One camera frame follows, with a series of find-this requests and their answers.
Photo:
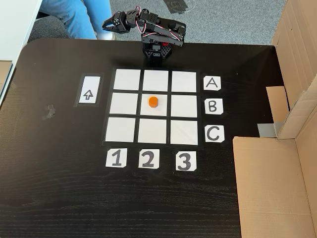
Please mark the round orange token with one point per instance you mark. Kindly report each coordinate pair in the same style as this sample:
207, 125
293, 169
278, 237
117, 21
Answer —
153, 102

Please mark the white nine-square grid sheet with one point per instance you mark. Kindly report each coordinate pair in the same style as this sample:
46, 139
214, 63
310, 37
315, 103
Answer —
123, 106

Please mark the person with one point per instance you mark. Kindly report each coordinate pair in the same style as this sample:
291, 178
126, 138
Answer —
76, 17

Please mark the red black bar clamp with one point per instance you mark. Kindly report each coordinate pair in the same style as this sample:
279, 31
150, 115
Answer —
165, 43

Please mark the black floor tape patch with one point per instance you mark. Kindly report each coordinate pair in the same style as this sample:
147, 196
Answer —
178, 5

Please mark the white arrow paper sheet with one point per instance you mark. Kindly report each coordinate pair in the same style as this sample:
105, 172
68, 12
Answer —
89, 89

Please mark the white side table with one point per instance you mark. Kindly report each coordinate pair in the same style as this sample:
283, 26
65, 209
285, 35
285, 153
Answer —
15, 29

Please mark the paper sheet letter A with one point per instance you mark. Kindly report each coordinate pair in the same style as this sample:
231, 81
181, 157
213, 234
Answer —
212, 83

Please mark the clear tape scraps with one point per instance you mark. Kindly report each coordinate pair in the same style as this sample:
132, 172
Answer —
49, 112

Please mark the paper sheet letter B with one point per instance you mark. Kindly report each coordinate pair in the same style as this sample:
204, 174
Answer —
213, 106

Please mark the paper sheet number 1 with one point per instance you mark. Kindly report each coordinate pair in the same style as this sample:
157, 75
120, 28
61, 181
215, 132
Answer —
116, 158

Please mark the paper sheet number 2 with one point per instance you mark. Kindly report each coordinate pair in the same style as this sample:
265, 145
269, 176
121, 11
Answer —
148, 158

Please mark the paper sheet letter C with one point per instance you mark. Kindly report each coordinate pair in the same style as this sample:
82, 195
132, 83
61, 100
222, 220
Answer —
214, 134

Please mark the paper sheet number 3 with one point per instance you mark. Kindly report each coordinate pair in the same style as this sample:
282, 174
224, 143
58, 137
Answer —
185, 161

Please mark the brown cardboard box screen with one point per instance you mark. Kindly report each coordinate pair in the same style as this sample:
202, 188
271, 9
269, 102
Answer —
267, 188

